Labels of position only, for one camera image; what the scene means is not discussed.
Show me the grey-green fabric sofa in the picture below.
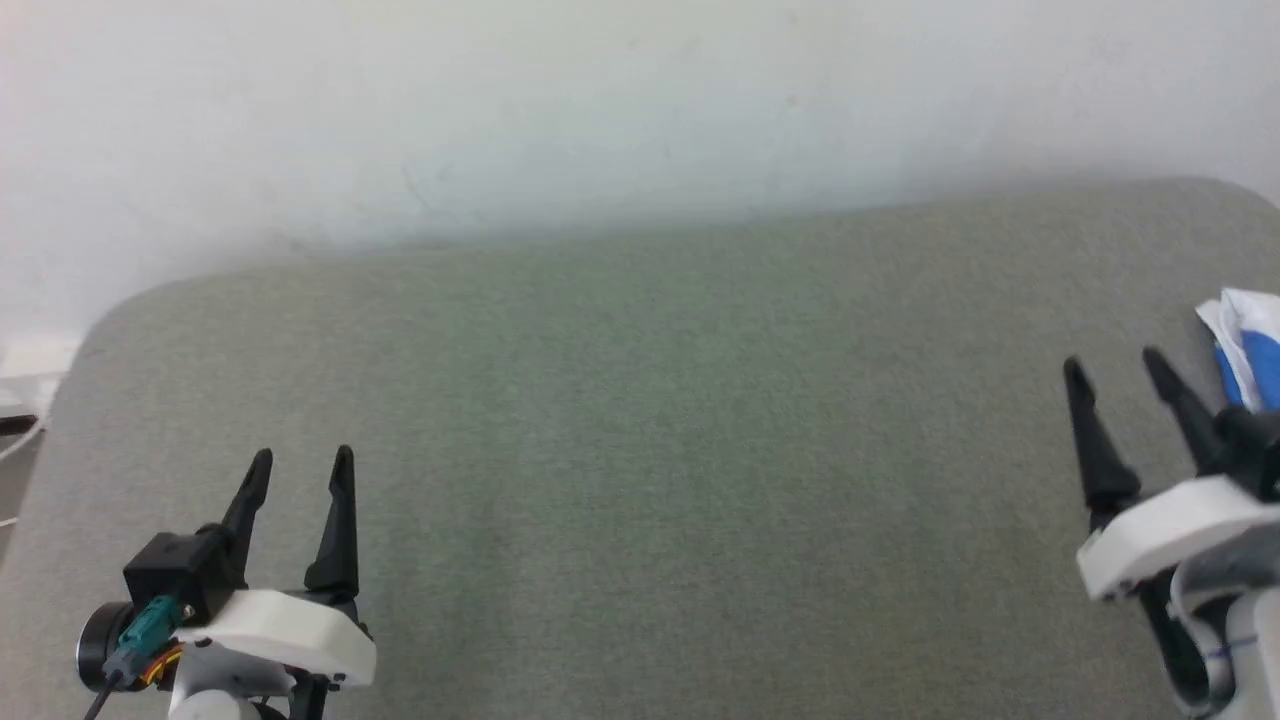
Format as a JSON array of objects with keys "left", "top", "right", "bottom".
[{"left": 0, "top": 177, "right": 1280, "bottom": 720}]

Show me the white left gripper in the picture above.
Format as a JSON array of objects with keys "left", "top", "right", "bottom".
[{"left": 78, "top": 445, "right": 376, "bottom": 693}]

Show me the left black cable, teal plug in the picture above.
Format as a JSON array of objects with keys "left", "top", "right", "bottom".
[{"left": 84, "top": 597, "right": 189, "bottom": 720}]

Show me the blue and white shirt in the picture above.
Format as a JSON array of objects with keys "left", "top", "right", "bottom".
[{"left": 1196, "top": 288, "right": 1280, "bottom": 414}]

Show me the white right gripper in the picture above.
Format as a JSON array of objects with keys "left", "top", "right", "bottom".
[{"left": 1063, "top": 347, "right": 1280, "bottom": 601}]

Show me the thin white floor cable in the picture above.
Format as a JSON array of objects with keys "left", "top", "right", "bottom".
[{"left": 0, "top": 420, "right": 47, "bottom": 527}]

